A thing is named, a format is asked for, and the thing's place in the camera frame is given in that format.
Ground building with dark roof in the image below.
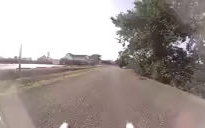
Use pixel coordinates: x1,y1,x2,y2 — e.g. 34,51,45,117
59,52,103,66

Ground grey asphalt road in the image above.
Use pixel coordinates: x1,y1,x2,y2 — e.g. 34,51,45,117
0,64,205,128

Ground row of trees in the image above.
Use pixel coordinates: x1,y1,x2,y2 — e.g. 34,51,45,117
110,0,205,101

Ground robot's own part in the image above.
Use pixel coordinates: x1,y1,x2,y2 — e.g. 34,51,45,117
125,122,136,128
58,122,70,128

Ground grass verge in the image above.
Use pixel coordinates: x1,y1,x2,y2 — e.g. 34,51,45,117
0,65,103,96

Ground pale water surface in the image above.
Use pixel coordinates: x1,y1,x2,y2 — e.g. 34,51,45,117
0,63,63,71

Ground distant tree line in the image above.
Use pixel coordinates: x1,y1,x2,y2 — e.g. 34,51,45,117
0,55,61,65

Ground utility pole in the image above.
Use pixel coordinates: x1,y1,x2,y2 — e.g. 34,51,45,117
17,43,23,73

